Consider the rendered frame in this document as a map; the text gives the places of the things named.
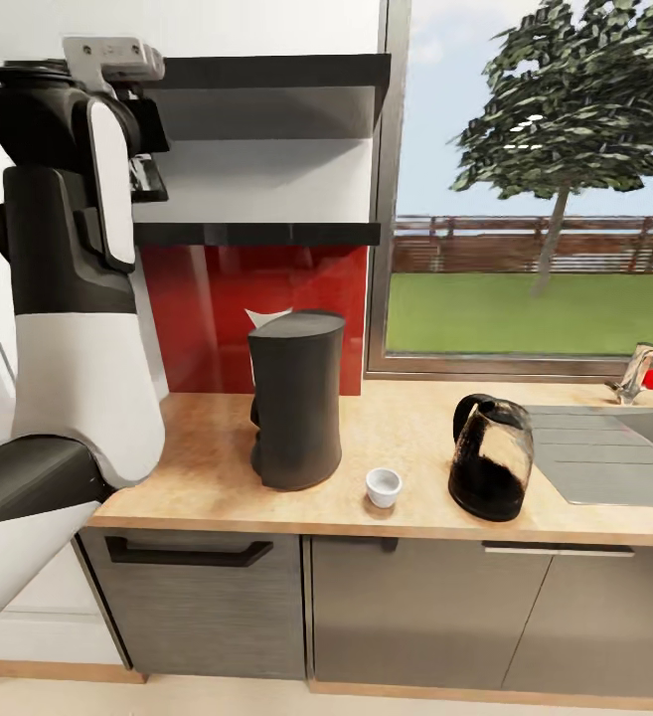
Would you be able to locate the paper coffee filter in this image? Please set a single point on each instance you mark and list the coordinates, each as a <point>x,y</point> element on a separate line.
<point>259,319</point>

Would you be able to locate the dishwasher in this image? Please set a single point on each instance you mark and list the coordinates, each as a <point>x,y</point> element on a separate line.
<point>201,602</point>

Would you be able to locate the coffee cup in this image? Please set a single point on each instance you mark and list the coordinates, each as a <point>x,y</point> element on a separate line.
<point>384,486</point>

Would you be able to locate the countertop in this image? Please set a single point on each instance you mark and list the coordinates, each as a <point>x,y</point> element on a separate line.
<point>204,479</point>

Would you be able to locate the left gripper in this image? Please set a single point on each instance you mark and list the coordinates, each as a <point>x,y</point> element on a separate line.
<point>142,123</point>

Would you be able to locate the electric kettle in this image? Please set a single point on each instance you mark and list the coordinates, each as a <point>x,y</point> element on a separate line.
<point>493,459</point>

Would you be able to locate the coffee maker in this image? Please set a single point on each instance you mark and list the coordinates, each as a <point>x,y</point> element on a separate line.
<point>295,364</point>

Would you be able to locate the bottle of coffee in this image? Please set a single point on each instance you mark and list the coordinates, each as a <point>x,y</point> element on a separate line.
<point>146,186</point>

